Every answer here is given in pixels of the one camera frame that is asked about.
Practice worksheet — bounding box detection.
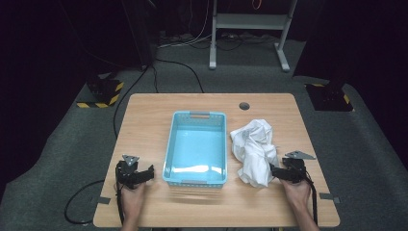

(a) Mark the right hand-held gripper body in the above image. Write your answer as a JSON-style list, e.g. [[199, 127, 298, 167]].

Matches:
[[281, 150, 318, 185]]

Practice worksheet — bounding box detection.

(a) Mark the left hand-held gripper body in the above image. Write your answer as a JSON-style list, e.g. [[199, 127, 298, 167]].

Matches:
[[115, 154, 146, 191]]

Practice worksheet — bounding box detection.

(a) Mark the white cloth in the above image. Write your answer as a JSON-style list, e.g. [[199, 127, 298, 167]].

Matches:
[[229, 118, 280, 189]]

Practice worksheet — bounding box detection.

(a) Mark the light blue plastic basket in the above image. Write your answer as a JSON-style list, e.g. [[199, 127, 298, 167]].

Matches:
[[162, 110, 229, 190]]

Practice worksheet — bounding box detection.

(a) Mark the person's right hand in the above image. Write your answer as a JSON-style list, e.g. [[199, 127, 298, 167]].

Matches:
[[280, 177, 313, 210]]

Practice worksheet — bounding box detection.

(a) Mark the person's left hand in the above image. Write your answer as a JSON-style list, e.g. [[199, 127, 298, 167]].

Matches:
[[119, 182, 147, 222]]

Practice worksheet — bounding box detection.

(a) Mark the black yellow striped stand base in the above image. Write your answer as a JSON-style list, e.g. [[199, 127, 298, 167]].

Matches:
[[75, 76, 125, 110], [303, 82, 356, 113]]

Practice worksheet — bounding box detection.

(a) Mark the white metal stand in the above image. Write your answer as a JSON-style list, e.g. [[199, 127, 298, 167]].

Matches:
[[208, 0, 299, 73]]

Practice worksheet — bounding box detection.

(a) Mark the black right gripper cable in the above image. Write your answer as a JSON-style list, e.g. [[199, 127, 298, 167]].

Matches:
[[304, 172, 319, 226]]

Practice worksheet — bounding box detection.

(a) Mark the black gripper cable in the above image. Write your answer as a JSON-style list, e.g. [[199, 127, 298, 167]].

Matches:
[[304, 172, 319, 226], [64, 178, 125, 226]]

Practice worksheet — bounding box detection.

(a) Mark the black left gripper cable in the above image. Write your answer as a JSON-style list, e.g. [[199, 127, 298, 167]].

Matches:
[[64, 178, 125, 226]]

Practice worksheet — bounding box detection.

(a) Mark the black floor cable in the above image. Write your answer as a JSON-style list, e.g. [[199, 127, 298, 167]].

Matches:
[[154, 57, 206, 94], [112, 64, 151, 140]]

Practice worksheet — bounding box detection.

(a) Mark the white floor cable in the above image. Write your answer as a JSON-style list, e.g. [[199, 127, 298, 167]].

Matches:
[[157, 0, 214, 50]]

